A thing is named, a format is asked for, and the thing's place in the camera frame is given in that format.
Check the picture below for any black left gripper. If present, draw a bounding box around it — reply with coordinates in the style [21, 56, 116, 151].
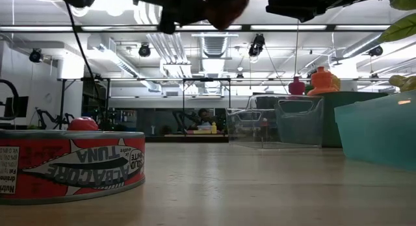
[158, 0, 252, 34]

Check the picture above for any person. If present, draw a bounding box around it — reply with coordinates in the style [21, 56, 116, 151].
[196, 108, 216, 131]

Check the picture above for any teal plastic bin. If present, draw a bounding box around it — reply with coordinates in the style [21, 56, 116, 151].
[320, 91, 389, 148]
[333, 90, 416, 171]

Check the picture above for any green artificial plant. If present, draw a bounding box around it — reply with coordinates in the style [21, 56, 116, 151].
[378, 0, 416, 44]

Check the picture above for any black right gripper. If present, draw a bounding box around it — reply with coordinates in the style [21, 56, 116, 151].
[265, 0, 329, 23]

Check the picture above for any black monitor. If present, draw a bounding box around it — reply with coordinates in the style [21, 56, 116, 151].
[3, 95, 29, 118]

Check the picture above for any pink plastic squeeze bottle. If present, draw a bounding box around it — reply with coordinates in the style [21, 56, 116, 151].
[288, 76, 306, 96]

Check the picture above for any dark red fruit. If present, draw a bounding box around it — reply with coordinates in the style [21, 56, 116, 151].
[204, 0, 252, 32]

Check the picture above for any orange plastic squeeze bottle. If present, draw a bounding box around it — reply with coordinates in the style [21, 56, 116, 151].
[307, 66, 339, 96]

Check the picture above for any silver ventilation duct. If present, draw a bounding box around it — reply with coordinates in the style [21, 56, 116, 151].
[194, 32, 240, 58]

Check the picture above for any clear plastic bin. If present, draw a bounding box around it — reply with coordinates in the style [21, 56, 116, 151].
[226, 94, 325, 150]

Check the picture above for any black background table frame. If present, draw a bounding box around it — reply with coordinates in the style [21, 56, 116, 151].
[58, 77, 270, 129]

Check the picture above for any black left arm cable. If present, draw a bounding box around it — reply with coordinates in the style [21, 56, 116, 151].
[64, 1, 100, 100]

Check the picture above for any black office chair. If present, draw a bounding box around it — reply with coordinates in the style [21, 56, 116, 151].
[0, 79, 20, 121]

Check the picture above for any red label tuna can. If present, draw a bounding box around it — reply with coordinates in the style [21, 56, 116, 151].
[0, 129, 146, 206]

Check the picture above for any black overhead light bar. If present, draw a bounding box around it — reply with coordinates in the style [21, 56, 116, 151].
[0, 23, 391, 33]

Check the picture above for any black aluminium table frame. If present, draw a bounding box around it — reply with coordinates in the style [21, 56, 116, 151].
[144, 134, 230, 144]

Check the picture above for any red apple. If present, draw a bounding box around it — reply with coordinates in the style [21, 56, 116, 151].
[67, 116, 99, 132]

